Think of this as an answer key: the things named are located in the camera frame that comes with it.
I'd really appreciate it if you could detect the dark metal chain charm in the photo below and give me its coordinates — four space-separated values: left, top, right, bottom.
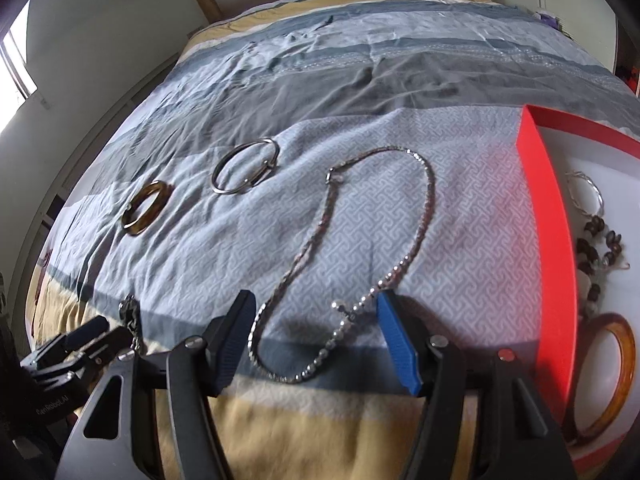
119 294 143 356

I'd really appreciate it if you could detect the dark beaded bracelet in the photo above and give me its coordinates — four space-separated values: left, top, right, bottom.
575 215 626 316

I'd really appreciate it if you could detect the low beige wall cabinet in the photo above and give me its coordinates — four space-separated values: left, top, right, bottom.
7 57 176 321

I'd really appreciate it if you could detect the amber translucent bangle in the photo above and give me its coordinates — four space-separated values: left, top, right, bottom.
560 312 638 448

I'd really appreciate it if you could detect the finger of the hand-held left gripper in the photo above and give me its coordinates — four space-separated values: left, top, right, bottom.
20 316 110 376
35 328 136 387

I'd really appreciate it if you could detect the dark brown bangle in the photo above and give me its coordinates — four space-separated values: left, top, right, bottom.
121 180 173 237

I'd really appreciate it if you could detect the striped duvet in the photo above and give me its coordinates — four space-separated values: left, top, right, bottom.
27 0 640 480

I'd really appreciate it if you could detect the red shallow box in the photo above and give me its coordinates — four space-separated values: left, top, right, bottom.
515 104 640 480

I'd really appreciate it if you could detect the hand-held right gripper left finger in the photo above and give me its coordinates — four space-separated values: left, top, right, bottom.
57 289 257 480

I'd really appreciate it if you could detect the window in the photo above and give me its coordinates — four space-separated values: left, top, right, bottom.
0 0 38 126

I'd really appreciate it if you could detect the twisted silver bracelet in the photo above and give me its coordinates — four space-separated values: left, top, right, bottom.
565 170 607 218

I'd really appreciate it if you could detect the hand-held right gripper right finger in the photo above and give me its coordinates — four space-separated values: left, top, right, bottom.
377 291 573 480

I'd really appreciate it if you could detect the silver bangle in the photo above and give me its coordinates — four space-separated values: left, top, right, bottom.
211 138 280 195

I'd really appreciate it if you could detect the silver bead necklace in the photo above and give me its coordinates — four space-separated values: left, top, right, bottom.
247 146 437 385

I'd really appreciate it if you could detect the red thing in wardrobe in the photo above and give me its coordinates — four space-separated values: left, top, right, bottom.
617 62 640 96

